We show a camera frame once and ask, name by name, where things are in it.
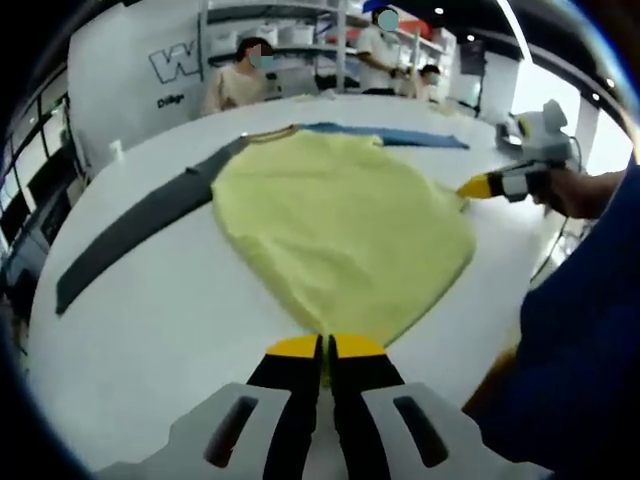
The pale yellow cloth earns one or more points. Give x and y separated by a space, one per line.
310 98

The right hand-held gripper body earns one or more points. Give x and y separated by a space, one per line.
547 142

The operator in blue clothing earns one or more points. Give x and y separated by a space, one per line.
575 375

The black monitor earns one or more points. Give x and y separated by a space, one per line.
47 200

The glass partition with black frames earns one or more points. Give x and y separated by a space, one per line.
50 125

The ceiling light strip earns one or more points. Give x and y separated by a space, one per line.
515 30

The black screen on stand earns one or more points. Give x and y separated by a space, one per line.
472 57

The metal shelf unit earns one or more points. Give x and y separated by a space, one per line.
340 55

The person's right hand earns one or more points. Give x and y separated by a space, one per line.
560 192

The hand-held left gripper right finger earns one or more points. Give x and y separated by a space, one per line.
367 400

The row of white storage boxes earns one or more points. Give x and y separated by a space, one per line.
295 36

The white paper cup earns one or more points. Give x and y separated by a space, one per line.
116 151

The beige cloth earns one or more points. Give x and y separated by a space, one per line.
457 110

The yellow garment blue grey sleeves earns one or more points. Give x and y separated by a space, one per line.
325 210

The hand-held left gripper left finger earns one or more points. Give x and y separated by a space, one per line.
287 400

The round ceiling spotlights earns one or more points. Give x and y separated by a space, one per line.
439 10

